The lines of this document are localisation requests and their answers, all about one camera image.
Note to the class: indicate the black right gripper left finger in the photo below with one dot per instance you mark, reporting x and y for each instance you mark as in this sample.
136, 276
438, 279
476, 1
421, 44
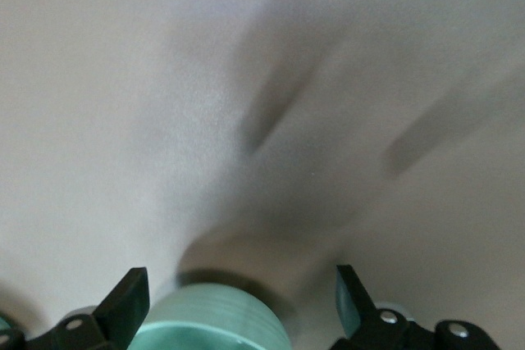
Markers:
119, 317

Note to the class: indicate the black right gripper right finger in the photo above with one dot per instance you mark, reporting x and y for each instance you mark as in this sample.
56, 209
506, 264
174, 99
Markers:
369, 329

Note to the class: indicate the pale green bowl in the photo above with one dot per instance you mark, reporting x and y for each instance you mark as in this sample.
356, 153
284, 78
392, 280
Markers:
213, 313

